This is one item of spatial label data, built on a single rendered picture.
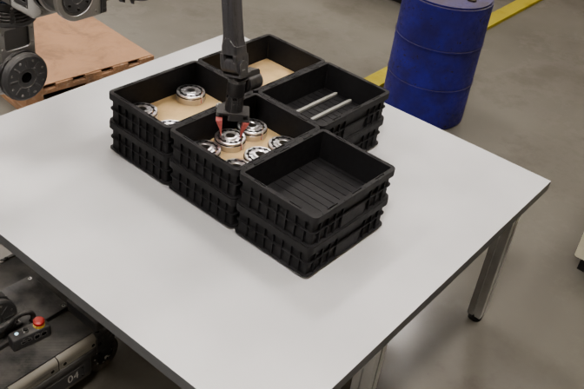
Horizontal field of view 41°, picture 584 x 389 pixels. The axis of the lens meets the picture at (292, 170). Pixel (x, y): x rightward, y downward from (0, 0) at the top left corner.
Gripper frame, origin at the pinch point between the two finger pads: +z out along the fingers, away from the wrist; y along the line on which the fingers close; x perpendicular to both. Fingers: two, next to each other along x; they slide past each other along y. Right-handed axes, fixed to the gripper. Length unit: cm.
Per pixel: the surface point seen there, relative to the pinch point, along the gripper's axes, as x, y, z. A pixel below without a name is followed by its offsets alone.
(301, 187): 21.6, -22.9, 4.5
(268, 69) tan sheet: -57, -14, 2
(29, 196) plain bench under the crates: 18, 61, 19
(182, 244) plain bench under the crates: 36.6, 12.2, 18.5
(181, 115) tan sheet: -16.7, 17.0, 4.0
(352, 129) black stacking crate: -13.1, -42.3, 1.3
